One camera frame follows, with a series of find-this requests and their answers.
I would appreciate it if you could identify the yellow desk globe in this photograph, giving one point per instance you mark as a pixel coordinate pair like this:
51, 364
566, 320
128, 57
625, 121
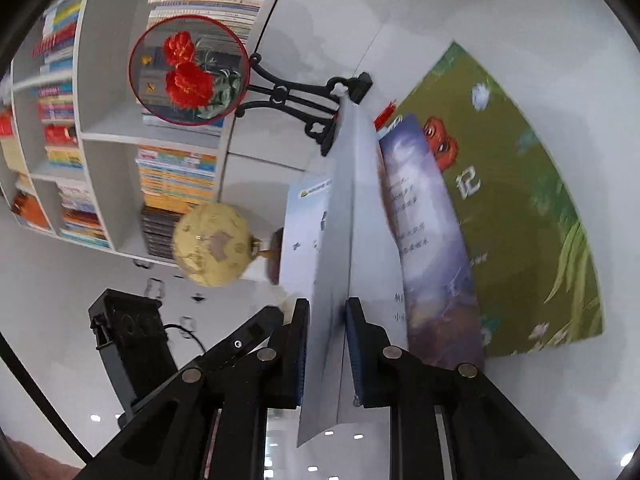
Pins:
210, 245

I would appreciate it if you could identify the round red flower fan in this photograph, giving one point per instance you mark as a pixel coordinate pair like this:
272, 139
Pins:
190, 80

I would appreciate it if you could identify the row of cream books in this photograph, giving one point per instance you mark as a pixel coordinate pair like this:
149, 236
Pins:
11, 145

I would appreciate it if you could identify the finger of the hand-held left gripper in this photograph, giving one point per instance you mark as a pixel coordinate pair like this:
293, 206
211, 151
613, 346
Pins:
250, 329

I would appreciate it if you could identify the row of orange yellow books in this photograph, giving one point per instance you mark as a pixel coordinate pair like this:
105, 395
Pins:
175, 175

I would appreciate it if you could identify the olive green picture book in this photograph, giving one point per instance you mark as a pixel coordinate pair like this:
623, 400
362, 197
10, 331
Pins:
525, 185

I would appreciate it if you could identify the white and light blue book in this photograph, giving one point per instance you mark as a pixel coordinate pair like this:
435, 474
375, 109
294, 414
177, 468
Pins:
335, 260

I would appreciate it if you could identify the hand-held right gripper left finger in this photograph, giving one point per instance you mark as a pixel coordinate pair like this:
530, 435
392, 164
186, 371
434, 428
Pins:
300, 355

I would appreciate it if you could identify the row of colourful books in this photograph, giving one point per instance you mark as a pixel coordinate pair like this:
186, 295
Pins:
57, 35
82, 217
64, 147
56, 105

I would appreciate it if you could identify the person's left forearm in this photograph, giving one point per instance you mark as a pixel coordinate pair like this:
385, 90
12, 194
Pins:
30, 457

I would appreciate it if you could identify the purple cover book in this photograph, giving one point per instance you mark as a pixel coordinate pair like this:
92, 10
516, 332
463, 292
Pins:
430, 240

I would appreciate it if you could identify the black ornate metal stand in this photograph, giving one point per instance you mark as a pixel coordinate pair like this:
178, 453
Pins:
280, 95

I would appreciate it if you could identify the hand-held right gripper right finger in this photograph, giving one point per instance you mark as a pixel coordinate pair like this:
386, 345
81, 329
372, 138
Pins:
353, 355

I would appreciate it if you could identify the white bookshelf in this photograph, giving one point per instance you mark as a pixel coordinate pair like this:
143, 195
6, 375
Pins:
100, 110

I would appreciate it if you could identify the row of dark books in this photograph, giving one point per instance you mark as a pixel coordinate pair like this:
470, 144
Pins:
160, 232

